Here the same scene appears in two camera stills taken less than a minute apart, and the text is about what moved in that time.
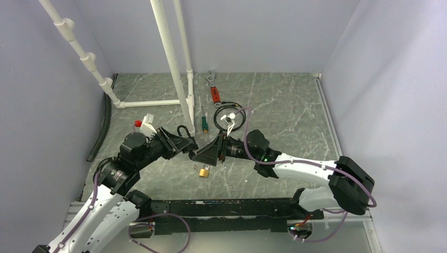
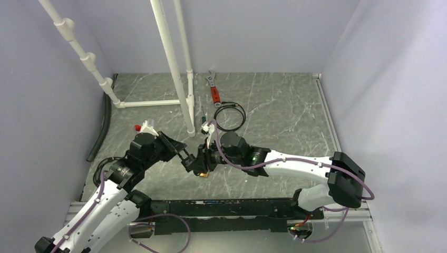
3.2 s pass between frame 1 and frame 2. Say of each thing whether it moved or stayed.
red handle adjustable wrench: stayed
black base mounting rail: stayed
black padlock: moved
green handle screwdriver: stayed
